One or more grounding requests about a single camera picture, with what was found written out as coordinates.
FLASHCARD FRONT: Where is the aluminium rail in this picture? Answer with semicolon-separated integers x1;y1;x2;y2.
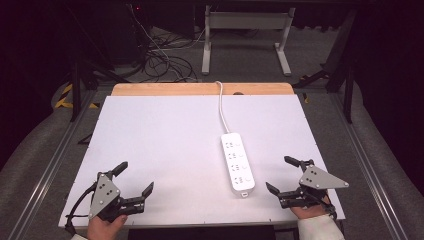
7;89;98;240
328;91;409;240

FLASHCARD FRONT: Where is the white metal desk frame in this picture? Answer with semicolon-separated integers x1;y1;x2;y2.
201;4;297;77

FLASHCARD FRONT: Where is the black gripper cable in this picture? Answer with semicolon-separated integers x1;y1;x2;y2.
64;182;98;236

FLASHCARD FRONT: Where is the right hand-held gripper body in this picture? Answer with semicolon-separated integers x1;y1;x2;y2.
277;159;350;210

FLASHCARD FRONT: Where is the white power strip cable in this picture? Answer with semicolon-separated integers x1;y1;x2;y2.
214;80;232;135

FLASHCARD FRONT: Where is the black metal stand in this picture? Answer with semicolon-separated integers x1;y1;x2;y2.
293;9;359;124
64;56;131;123

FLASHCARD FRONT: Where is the bundle of floor cables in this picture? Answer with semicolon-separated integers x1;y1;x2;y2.
128;3;214;84

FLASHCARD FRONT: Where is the person's right hand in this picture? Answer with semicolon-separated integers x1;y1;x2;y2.
289;195;333;221

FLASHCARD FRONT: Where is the person's left hand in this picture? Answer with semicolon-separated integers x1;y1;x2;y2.
86;214;129;240

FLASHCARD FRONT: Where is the white power strip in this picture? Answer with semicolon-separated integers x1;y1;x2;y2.
220;132;257;199

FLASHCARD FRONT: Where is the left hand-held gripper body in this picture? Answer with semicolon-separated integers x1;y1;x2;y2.
87;170;147;224

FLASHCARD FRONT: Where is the white board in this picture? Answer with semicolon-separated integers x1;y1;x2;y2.
58;94;347;230

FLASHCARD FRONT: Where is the yellow black hazard tape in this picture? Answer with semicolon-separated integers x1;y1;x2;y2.
54;83;100;110

